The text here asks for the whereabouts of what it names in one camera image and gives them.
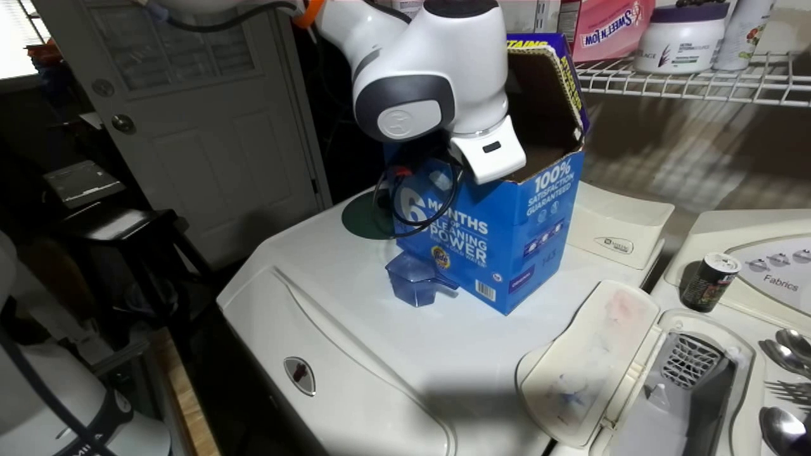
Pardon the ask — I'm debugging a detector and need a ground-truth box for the metal spoon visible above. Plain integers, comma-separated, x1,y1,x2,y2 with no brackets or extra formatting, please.
758,403,811,456
773,328,811,358
758,337,811,379

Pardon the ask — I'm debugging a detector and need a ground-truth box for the blue cardboard detergent box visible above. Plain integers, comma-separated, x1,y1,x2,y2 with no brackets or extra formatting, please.
382,30,591,316

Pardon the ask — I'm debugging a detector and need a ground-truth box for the tall white bottle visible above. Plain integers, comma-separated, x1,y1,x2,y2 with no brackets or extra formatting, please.
711,0,777,75

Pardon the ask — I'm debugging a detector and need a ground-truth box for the flat black device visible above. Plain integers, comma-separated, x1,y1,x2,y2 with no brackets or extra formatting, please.
46,161,127,214

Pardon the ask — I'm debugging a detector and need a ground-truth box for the cream dryer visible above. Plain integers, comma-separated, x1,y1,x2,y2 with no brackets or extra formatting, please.
514,208,811,456

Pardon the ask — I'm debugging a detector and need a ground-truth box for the grey lint screen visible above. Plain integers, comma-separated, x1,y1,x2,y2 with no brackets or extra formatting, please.
655,329,729,390

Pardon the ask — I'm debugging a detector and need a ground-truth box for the white tub purple lid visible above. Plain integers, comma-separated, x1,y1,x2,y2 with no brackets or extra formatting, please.
633,0,733,76

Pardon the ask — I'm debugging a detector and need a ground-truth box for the white wire shelf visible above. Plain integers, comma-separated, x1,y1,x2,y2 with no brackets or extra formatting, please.
577,53,811,110

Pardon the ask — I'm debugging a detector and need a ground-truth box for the metal fork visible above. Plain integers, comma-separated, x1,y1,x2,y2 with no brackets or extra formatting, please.
763,379,811,411

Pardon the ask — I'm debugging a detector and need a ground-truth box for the dark blue measuring cup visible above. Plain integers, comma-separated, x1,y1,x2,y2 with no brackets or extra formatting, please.
382,252,464,311

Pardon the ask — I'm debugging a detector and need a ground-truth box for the orange cable strap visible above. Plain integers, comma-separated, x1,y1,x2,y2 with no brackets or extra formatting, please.
297,0,329,28

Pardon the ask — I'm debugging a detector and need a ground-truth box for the pink cardboard box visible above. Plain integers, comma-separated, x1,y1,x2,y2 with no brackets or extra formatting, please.
571,0,658,67

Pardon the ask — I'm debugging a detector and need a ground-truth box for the white washing machine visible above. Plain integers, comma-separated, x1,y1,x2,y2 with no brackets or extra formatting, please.
216,180,680,456

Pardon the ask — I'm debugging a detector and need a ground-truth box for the black stand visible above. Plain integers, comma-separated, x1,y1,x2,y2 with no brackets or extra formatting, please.
0,200,213,358

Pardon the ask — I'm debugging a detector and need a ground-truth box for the dark glass jar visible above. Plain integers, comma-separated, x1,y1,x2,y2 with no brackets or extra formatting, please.
676,252,745,314

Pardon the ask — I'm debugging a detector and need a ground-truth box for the dark green round disc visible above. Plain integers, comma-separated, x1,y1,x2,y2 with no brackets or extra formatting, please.
339,189,401,240

